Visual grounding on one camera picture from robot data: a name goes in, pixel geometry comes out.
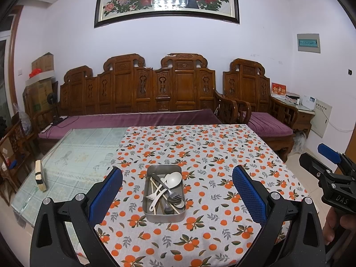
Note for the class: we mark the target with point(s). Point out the metal fork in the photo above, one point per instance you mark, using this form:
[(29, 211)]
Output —
[(174, 197)]

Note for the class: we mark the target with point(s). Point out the person's right hand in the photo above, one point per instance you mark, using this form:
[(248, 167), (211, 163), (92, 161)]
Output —
[(333, 225)]

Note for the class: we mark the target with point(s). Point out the carved wooden sofa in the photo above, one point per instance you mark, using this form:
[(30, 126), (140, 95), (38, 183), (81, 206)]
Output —
[(178, 89)]

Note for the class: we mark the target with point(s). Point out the beige block with black band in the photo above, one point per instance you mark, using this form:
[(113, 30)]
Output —
[(41, 175)]

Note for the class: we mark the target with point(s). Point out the small cardboard box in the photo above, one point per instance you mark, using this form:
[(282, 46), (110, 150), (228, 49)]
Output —
[(43, 62)]

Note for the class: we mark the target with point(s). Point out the red plastic item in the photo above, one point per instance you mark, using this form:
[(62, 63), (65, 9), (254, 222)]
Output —
[(36, 73)]

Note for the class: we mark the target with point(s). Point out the wooden door frame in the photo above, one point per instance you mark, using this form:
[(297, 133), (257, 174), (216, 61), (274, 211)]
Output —
[(12, 61)]

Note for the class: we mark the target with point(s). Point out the black desk fan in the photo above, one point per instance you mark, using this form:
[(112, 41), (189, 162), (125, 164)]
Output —
[(51, 98)]

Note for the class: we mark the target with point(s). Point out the red desk calendar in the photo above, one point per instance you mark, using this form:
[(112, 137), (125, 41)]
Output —
[(278, 90)]

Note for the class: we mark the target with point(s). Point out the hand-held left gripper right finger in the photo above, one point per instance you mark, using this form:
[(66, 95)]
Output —
[(249, 193)]

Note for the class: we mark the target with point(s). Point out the white plastic fork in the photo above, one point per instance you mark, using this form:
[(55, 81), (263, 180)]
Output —
[(152, 203)]

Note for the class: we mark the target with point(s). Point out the light bamboo chopstick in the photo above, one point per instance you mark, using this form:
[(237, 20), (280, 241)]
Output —
[(173, 207), (153, 183)]

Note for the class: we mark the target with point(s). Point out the grey flat device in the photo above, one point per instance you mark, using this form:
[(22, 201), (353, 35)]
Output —
[(292, 96)]

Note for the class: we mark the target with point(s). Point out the carved wooden armchair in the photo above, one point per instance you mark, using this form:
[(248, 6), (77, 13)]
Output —
[(247, 89)]

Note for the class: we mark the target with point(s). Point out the grey electrical wall box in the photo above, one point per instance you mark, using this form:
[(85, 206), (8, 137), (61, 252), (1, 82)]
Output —
[(308, 42)]

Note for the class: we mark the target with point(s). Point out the clear plastic bag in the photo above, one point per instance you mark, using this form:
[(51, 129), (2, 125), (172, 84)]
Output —
[(300, 141), (23, 122)]

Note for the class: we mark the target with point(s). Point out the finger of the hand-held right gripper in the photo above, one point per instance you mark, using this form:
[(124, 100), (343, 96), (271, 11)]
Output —
[(328, 150), (311, 162)]

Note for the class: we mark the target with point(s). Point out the metal spoon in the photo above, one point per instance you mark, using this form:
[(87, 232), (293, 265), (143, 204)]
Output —
[(178, 203)]

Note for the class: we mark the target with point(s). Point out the white box with blue label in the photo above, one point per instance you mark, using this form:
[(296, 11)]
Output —
[(308, 101)]

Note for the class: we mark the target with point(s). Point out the orange fruit print tablecloth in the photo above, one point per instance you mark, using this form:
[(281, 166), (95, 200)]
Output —
[(208, 150)]

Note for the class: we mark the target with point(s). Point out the flat white box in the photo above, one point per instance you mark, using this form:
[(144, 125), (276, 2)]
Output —
[(44, 78)]

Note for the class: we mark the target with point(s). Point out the wooden side table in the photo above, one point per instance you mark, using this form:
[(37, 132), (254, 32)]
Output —
[(304, 119)]

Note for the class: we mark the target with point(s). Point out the rectangular metal tray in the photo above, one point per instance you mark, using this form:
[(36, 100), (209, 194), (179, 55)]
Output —
[(164, 218)]

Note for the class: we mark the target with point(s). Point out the white wall panel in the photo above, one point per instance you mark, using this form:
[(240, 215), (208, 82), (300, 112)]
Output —
[(322, 119)]

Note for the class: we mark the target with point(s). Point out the purple armchair cushion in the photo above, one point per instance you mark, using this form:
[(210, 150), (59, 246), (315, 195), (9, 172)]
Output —
[(267, 122)]

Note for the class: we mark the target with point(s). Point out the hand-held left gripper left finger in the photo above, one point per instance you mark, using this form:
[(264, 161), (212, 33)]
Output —
[(105, 192)]

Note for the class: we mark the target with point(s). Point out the wooden chair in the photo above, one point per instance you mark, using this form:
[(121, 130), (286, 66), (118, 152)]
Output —
[(16, 141)]

